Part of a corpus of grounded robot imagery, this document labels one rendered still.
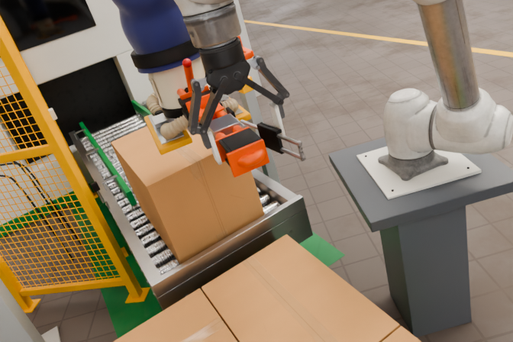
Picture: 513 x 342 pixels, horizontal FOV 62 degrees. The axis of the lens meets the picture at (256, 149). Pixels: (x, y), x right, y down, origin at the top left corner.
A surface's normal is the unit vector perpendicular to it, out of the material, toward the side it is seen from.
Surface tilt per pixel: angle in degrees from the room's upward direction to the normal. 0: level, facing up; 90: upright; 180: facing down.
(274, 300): 0
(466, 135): 106
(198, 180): 90
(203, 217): 90
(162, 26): 77
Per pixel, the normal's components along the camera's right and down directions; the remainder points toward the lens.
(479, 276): -0.26, -0.86
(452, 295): 0.11, 0.43
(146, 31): -0.18, 0.24
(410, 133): -0.57, 0.47
